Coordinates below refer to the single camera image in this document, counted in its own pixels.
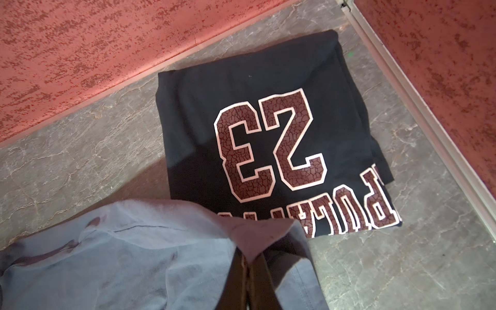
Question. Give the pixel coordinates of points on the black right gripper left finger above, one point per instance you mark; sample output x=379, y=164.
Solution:
x=234, y=294

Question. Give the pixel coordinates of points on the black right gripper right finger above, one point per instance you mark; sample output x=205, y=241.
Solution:
x=261, y=292

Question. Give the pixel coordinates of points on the grey-blue tank top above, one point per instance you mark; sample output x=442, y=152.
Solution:
x=139, y=254

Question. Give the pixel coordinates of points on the navy tank top red trim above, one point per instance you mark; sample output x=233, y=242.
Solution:
x=278, y=133

